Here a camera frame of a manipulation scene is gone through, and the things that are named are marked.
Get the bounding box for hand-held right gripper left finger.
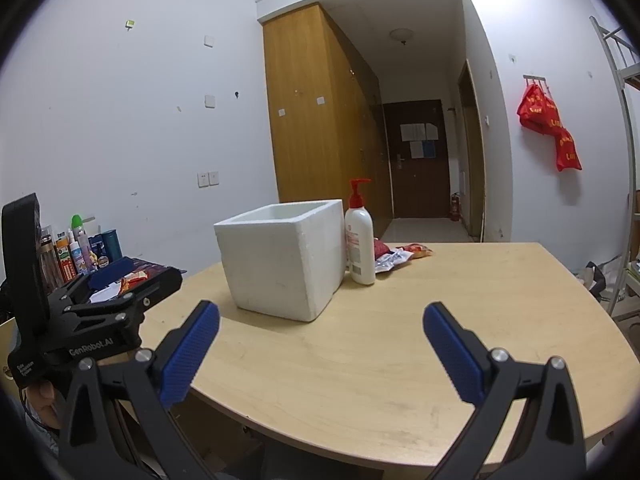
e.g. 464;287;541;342
57;300;221;480

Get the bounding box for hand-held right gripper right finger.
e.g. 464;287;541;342
422;301;587;480

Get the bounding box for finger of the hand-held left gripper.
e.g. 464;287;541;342
88;256;136;290
50;266;183;322

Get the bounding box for white foam box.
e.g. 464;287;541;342
214;199;346;323

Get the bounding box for person's left hand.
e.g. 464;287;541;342
25;377;67;431

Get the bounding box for red orange snack packet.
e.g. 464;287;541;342
120;270;151;291

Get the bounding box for printed paper sheets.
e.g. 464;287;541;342
90;282;123;303

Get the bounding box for dark teal bottle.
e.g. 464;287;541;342
102;230;122;261

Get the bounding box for blue bottle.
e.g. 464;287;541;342
87;235;108;267

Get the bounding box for orange labelled bottle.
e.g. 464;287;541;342
55;237;76;281

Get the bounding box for green capped spray bottle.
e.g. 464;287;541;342
70;215;93;273

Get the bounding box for red white crumpled wrapper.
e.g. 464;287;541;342
375;249;415;275

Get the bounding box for white lotion bottle red pump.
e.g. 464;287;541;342
344;178;377;286

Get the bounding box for dark brown door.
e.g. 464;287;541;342
382;99;450;219

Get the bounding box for wooden wardrobe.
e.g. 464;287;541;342
263;2;396;241

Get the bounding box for white paper notices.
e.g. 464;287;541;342
400;122;439;142

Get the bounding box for red plastic bag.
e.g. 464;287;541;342
552;127;583;172
516;83;561;136

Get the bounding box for white metal bunk bed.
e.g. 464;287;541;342
590;15;640;321

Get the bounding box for wooden door frame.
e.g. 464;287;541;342
457;59;487;242

